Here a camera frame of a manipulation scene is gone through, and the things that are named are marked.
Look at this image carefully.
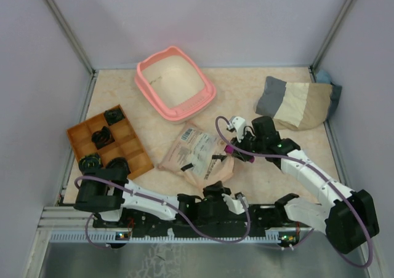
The purple plastic scoop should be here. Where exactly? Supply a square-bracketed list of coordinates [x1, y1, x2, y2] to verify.
[225, 145, 255, 163]

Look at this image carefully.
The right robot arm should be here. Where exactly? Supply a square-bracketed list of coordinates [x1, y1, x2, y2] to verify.
[227, 116, 379, 254]

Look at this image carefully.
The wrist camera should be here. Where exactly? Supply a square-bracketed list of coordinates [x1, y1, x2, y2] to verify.
[222, 193, 249, 215]
[227, 116, 246, 141]

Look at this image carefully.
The black part in tray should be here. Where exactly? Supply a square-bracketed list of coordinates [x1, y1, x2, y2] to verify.
[104, 107, 125, 125]

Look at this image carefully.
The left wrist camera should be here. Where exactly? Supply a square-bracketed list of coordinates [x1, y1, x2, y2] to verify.
[222, 193, 249, 215]

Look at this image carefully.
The orange compartment tray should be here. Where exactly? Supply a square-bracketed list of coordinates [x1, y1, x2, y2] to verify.
[66, 105, 153, 180]

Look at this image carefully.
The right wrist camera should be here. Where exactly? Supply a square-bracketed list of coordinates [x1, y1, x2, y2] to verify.
[227, 116, 246, 141]

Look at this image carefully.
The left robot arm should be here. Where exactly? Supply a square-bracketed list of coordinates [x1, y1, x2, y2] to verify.
[74, 153, 230, 227]

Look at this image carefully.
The pink litter box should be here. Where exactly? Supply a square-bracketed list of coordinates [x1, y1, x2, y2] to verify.
[134, 46, 217, 124]

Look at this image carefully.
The beige cat litter bag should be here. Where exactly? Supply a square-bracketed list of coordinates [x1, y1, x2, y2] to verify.
[158, 122, 235, 189]

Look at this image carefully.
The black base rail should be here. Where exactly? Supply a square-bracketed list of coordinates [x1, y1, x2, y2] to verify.
[93, 202, 303, 240]

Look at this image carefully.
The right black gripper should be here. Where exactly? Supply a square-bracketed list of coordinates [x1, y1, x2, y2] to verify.
[231, 128, 266, 161]

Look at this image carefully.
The black part front tray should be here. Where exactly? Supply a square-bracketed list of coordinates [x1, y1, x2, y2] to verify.
[78, 153, 103, 172]

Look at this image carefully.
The blue cloth in corner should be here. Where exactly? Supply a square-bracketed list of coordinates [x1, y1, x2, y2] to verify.
[315, 69, 333, 85]

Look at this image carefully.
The grey beige folded cloth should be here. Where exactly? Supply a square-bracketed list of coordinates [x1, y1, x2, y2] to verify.
[255, 76, 342, 131]

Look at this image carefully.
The black ring in tray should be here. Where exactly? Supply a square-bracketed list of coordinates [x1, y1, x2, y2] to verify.
[91, 127, 116, 148]

